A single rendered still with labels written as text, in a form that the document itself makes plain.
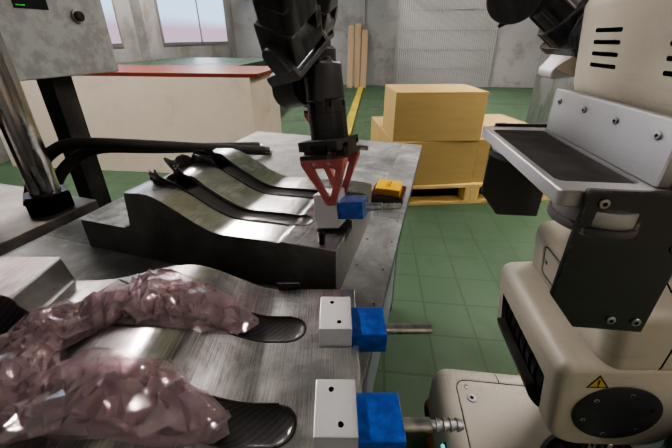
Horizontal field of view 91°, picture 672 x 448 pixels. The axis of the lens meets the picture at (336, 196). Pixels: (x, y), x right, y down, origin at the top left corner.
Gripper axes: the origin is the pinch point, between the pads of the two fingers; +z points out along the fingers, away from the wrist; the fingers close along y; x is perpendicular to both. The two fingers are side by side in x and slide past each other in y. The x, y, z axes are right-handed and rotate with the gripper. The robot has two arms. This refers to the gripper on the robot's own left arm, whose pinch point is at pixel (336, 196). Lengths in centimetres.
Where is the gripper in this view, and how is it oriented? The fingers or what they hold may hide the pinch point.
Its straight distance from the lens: 52.7
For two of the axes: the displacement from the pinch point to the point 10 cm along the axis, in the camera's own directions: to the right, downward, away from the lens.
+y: -3.1, 2.5, -9.2
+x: 9.4, -0.2, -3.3
